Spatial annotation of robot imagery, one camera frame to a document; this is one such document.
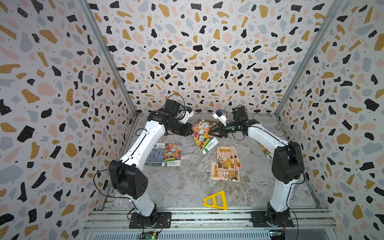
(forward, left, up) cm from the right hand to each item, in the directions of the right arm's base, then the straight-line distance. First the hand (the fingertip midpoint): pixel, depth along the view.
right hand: (210, 132), depth 84 cm
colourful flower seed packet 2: (-4, +24, -20) cm, 31 cm away
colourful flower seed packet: (-3, +5, 0) cm, 6 cm away
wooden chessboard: (0, -1, +6) cm, 6 cm away
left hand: (-3, +9, +5) cm, 11 cm away
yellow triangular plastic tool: (-33, -8, -20) cm, 40 cm away
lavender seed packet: (-4, +35, -19) cm, 40 cm away
